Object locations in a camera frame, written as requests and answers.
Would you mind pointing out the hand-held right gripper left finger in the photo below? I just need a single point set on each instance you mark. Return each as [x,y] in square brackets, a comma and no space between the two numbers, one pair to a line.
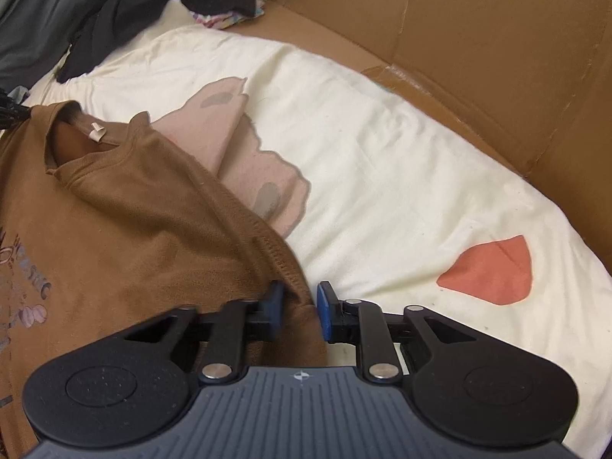
[275,306]

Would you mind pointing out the folded cardboard sheet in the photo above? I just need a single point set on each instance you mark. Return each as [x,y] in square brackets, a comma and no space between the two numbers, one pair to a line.
[478,48]

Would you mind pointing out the dark grey pillow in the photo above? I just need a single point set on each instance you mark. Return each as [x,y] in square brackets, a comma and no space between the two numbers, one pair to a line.
[43,14]

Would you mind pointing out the brown printed t-shirt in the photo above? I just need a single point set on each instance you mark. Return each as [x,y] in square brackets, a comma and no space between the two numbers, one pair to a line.
[119,229]

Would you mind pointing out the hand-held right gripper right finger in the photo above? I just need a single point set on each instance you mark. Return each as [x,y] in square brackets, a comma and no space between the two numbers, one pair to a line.
[325,311]

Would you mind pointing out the pastel patterned cloth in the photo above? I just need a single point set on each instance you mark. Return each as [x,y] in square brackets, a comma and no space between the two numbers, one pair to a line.
[229,18]

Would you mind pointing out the cream bear-print blanket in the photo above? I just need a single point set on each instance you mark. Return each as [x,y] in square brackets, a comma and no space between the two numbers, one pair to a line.
[406,177]

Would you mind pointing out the crumpled black garment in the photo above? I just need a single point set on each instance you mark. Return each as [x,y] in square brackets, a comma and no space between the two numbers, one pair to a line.
[124,19]

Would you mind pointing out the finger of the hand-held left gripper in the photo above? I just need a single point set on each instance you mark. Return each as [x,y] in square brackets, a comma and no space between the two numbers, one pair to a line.
[12,110]

